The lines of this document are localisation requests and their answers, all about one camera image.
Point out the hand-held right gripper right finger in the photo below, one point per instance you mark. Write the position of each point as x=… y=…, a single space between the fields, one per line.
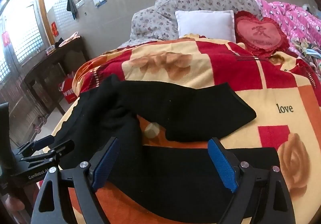
x=223 y=163

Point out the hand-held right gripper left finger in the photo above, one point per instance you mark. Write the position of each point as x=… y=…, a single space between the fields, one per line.
x=105 y=161

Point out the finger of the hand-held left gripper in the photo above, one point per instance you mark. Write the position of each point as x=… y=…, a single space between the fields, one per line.
x=62 y=147
x=42 y=141

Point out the black pants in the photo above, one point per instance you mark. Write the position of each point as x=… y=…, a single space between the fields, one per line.
x=175 y=103

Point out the person's left hand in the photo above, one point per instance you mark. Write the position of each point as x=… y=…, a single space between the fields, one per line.
x=13 y=205

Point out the red paper bag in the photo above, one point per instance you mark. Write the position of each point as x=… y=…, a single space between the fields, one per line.
x=68 y=91

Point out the dark wooden table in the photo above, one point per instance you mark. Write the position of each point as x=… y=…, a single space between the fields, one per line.
x=62 y=52

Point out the red yellow printed blanket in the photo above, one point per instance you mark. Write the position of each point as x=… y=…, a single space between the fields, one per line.
x=275 y=83

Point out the red paper door sticker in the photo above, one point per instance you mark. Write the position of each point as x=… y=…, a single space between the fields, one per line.
x=6 y=38

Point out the pink packet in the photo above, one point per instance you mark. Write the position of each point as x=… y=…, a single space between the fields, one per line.
x=71 y=38

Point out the lattice window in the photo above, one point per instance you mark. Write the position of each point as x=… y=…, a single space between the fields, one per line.
x=25 y=26

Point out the red heart-shaped cushion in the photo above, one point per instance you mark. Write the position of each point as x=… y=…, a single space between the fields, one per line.
x=260 y=33

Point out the dark hanging cloth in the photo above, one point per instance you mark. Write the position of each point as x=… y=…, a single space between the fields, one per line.
x=72 y=4

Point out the white pillow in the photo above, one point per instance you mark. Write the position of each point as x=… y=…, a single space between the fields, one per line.
x=205 y=24

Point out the blue face mask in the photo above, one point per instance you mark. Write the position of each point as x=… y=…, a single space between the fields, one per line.
x=313 y=53

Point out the grey floral pillow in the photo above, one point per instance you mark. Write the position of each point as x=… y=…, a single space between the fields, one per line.
x=160 y=21

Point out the pink printed quilt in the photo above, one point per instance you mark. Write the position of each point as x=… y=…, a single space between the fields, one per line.
x=288 y=16

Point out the red paper wall sticker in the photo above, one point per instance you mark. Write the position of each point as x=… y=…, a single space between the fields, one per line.
x=54 y=29

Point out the white wall socket strip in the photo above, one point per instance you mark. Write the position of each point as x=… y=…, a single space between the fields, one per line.
x=79 y=3

